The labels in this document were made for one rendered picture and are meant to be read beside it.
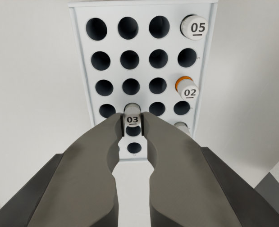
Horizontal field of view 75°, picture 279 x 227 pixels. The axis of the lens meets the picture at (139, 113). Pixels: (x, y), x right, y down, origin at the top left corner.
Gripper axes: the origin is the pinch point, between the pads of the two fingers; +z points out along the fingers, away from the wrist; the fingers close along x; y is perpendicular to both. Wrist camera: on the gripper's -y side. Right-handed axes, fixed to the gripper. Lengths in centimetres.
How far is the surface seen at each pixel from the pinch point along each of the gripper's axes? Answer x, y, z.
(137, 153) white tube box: 0.2, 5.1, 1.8
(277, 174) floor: 107, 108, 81
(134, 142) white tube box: 0.0, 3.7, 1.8
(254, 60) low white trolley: 10.7, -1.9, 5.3
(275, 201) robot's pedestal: 44, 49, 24
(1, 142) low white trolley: -14.1, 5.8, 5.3
